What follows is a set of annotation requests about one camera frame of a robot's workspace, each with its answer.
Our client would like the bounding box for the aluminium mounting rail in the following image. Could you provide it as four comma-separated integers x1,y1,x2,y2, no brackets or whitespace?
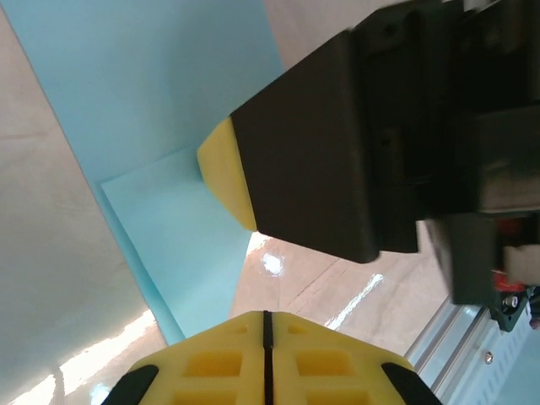
407,294,540,405

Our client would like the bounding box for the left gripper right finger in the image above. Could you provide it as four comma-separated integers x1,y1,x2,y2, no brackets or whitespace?
268,310,440,405

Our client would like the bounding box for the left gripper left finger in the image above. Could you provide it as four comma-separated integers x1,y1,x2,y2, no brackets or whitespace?
100,310,269,405

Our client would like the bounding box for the light blue paper sheet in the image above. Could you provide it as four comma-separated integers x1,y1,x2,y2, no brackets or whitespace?
6,0,288,345

